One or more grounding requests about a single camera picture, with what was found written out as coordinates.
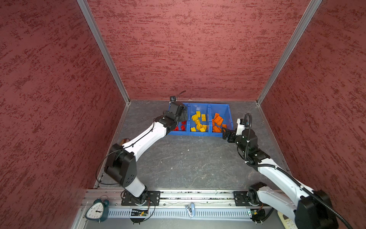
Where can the orange lego slanted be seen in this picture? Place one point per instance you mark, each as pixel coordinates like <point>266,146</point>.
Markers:
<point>216,129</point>

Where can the blue three-compartment bin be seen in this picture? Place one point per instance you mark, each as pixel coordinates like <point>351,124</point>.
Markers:
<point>209,110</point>

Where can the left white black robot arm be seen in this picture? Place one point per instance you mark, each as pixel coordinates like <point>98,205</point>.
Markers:
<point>121,161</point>

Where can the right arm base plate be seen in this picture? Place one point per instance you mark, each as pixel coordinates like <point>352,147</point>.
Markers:
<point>242,200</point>

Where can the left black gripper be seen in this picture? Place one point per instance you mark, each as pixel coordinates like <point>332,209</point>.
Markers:
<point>183,116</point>

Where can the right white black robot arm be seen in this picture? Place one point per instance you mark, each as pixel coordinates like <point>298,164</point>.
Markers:
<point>306,207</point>

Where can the yellow long lego bottom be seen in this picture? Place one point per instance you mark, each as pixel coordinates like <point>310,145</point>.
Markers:
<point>194,117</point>

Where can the plaid cloth pouch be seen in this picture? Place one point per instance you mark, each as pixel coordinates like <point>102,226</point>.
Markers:
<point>124,141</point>

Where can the beige calculator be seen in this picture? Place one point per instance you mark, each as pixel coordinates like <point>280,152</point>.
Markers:
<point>287,222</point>

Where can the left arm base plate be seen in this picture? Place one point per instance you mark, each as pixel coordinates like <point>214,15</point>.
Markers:
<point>148,197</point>

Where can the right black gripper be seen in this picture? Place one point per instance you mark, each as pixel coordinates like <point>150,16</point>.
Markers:
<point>232,134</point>

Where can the green alarm clock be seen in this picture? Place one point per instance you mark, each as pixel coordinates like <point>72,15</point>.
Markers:
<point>99,211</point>

